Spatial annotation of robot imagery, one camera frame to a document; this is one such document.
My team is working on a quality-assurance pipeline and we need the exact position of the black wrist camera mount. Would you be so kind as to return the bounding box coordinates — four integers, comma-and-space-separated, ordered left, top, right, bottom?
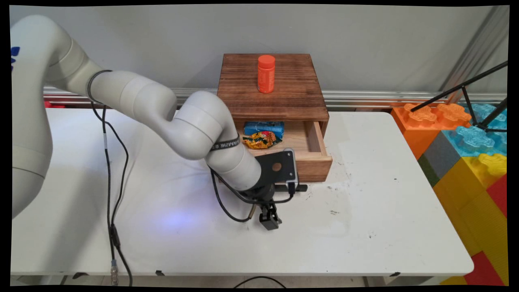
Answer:
255, 148, 300, 192

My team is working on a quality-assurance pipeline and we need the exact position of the yellow orange snack packet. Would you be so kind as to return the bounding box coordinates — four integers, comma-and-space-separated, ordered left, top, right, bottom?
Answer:
242, 131, 283, 150

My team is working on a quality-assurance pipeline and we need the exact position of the orange plastic bottle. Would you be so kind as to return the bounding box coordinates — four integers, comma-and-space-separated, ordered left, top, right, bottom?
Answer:
257, 55, 276, 94

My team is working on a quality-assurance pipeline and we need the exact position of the small yellow giant block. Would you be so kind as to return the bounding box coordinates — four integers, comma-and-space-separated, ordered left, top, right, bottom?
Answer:
440, 275, 468, 286

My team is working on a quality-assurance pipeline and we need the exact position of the green giant building block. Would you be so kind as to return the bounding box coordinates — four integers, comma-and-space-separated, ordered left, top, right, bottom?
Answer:
417, 154, 441, 188

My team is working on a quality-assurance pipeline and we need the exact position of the black cable with silver plug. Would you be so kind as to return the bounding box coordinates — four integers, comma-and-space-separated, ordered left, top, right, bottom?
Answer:
90, 101, 120, 286

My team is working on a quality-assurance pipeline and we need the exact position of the grey cable strap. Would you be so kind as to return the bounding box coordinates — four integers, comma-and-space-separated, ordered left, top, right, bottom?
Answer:
87, 69, 114, 104

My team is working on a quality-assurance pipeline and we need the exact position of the wooden drawer with black handle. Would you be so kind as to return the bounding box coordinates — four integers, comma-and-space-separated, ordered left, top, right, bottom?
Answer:
234, 119, 333, 193

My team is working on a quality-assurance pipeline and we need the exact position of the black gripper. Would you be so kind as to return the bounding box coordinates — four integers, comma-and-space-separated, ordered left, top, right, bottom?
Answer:
242, 183, 283, 231

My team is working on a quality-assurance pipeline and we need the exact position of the horizontal aluminium rail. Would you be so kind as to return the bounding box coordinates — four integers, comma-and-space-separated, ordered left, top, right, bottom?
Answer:
43, 87, 508, 109

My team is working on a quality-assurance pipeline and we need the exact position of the black floor cable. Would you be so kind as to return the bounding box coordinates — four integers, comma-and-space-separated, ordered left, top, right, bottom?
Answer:
233, 276, 287, 289

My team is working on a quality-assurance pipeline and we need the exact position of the orange giant building block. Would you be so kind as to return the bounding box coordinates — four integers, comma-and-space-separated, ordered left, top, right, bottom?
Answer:
391, 102, 473, 161

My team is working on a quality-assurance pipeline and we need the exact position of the light blue giant block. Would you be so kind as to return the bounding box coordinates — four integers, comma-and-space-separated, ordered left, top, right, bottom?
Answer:
441, 103, 508, 158

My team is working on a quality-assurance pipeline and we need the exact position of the blue snack packet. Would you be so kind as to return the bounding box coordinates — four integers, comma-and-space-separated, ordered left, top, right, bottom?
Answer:
243, 121, 285, 139

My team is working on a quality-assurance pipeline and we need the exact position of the black strap with white print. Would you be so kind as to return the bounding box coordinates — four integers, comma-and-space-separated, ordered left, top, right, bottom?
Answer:
210, 133, 241, 153

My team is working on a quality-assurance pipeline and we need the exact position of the diagonal aluminium post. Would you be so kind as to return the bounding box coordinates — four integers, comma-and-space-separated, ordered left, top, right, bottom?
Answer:
439, 6, 510, 104

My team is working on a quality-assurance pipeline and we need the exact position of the large yellow giant block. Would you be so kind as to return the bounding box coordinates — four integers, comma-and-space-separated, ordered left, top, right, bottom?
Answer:
432, 153, 508, 285

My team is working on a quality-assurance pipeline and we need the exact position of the grey giant building block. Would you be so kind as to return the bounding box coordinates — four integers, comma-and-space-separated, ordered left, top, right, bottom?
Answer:
422, 131, 463, 180

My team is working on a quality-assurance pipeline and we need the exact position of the dark wooden drawer cabinet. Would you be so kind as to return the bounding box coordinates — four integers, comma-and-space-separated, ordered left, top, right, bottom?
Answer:
217, 54, 330, 135

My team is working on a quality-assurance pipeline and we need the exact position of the black tripod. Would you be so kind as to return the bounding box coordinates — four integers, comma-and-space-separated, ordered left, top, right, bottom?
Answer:
410, 60, 508, 133

